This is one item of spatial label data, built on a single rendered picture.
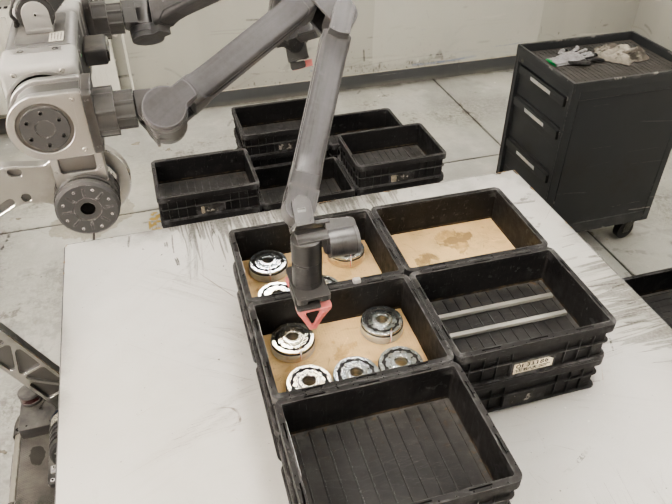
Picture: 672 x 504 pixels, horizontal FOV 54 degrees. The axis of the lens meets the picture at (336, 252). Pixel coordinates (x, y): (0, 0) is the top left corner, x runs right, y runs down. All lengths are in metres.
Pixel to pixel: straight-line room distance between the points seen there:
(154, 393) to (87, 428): 0.17
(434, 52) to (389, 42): 0.37
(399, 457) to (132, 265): 1.08
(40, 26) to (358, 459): 1.04
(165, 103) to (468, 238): 1.05
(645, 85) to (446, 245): 1.42
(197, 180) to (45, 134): 1.68
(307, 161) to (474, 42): 3.95
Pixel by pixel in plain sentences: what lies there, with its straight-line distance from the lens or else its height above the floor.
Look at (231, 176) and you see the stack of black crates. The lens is 2.88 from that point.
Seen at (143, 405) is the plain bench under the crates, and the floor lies 0.70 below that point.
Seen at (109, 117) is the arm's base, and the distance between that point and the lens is 1.22.
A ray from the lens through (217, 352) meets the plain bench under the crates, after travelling 1.78.
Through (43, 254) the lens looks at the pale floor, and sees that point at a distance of 3.49.
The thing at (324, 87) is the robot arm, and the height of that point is 1.46.
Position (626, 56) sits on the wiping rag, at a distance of 3.23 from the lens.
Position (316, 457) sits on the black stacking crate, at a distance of 1.39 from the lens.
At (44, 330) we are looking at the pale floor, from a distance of 3.06.
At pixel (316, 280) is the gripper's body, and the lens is 1.23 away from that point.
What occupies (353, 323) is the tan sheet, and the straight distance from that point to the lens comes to 1.64.
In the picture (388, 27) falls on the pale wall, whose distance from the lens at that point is 4.77.
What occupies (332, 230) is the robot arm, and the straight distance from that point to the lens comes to 1.20.
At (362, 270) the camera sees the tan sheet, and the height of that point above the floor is 0.83.
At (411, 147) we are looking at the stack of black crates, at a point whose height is 0.49.
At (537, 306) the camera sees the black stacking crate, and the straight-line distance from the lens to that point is 1.76.
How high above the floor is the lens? 1.97
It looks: 38 degrees down
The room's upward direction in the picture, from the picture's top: straight up
